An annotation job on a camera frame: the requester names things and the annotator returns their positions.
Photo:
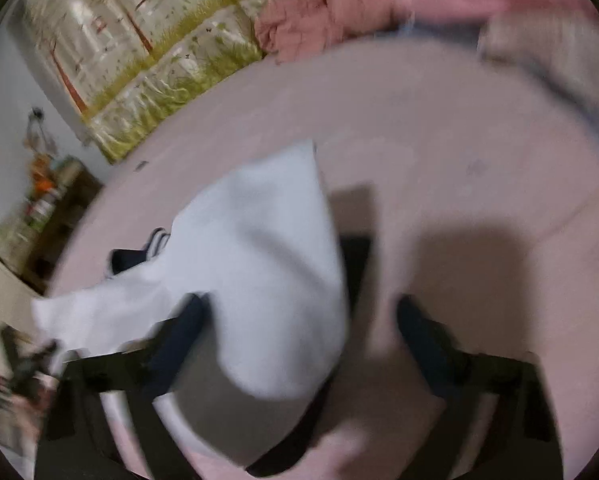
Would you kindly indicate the crumpled pink blanket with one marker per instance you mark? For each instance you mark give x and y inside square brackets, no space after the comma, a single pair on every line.
[329,5]

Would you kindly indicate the tree print pillow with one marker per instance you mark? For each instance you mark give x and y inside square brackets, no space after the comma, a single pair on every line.
[129,40]

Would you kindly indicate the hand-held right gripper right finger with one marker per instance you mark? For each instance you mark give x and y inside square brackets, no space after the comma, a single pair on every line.
[424,345]

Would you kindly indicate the pink and white garment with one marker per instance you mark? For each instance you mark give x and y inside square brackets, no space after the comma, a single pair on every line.
[529,25]

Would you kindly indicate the wooden nightstand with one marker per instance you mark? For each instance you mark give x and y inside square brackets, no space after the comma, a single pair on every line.
[64,230]

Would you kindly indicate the colourful toy clutter pile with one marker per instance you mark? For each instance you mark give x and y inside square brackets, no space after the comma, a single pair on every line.
[44,190]

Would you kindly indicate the white cabinet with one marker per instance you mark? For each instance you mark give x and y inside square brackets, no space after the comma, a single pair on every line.
[4,290]

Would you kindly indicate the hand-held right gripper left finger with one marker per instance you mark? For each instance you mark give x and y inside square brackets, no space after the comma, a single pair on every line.
[179,345]

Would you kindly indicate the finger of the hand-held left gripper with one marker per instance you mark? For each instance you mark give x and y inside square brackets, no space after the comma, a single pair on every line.
[29,370]

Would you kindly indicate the pink bed sheet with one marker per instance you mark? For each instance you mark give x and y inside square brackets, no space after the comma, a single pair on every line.
[454,135]

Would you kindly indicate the white and navy jacket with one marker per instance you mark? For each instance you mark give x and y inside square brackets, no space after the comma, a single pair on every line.
[264,270]

